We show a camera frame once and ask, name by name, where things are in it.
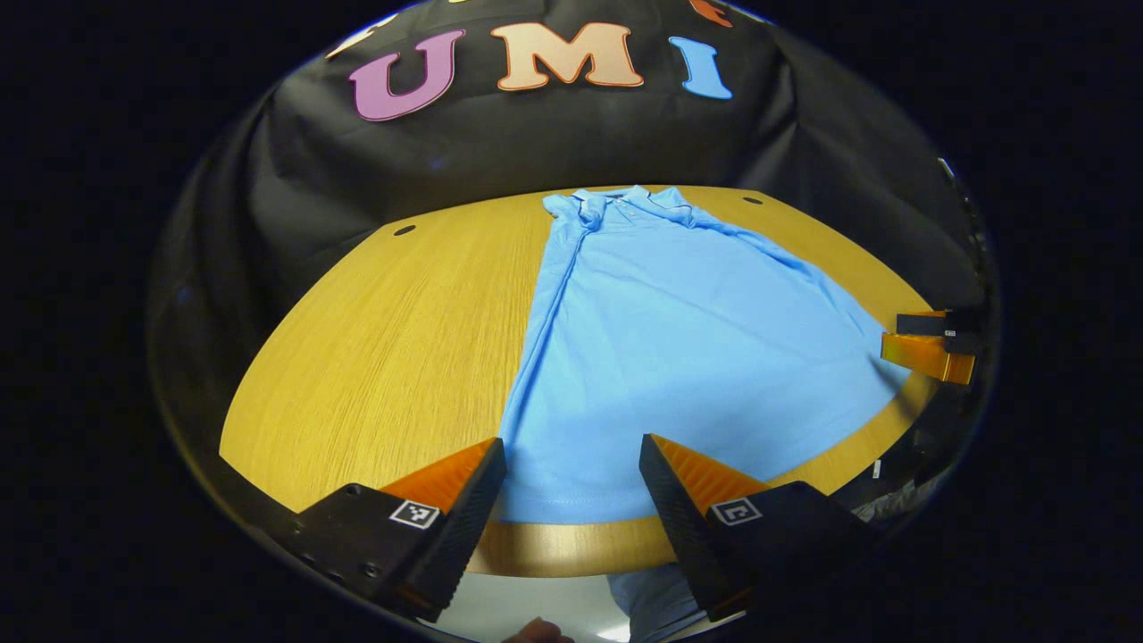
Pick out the person's leg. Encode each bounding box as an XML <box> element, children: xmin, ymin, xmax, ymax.
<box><xmin>607</xmin><ymin>564</ymin><xmax>711</xmax><ymax>643</ymax></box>

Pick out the black backdrop cloth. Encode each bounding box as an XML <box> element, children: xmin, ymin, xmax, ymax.
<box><xmin>147</xmin><ymin>0</ymin><xmax>999</xmax><ymax>537</ymax></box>

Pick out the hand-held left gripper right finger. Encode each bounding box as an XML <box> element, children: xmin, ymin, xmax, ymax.
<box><xmin>638</xmin><ymin>433</ymin><xmax>882</xmax><ymax>624</ymax></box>

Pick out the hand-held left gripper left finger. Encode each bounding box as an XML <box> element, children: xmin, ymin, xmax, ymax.
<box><xmin>284</xmin><ymin>437</ymin><xmax>508</xmax><ymax>624</ymax></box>

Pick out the light blue T-shirt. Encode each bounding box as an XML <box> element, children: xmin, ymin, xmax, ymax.
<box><xmin>494</xmin><ymin>184</ymin><xmax>914</xmax><ymax>526</ymax></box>

